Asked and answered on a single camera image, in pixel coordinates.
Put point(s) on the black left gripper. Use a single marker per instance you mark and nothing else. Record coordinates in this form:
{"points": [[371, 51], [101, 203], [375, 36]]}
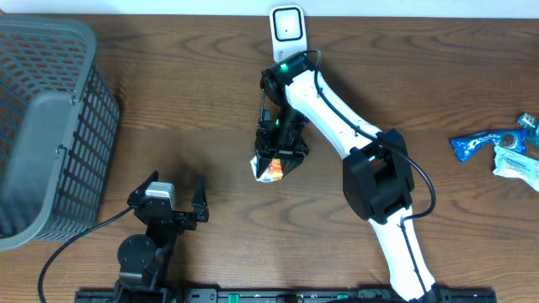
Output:
{"points": [[134, 196]]}

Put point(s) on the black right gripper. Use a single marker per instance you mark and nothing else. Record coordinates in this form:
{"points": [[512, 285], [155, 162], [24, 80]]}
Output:
{"points": [[267, 149]]}

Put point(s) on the blue Oreo cookie pack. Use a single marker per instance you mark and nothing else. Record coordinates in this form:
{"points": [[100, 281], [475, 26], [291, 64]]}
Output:
{"points": [[465, 147]]}

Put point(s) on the white wet wipes pack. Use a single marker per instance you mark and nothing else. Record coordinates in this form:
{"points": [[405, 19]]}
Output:
{"points": [[511, 164]]}

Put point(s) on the teal mouthwash bottle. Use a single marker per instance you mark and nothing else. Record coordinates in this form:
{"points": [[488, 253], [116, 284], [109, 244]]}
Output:
{"points": [[530, 124]]}

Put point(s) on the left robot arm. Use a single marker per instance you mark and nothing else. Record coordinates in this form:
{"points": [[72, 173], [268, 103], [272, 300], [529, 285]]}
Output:
{"points": [[144, 258]]}

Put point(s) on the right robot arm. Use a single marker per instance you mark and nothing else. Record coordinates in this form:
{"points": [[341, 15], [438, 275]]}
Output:
{"points": [[377, 170]]}

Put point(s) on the white barcode scanner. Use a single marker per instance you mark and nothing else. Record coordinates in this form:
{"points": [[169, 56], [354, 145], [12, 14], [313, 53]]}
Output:
{"points": [[288, 31]]}

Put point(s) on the grey plastic mesh basket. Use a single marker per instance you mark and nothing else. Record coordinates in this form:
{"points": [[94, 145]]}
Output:
{"points": [[59, 123]]}

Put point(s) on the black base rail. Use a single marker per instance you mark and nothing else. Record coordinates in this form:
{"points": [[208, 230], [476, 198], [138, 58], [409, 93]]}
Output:
{"points": [[240, 296]]}

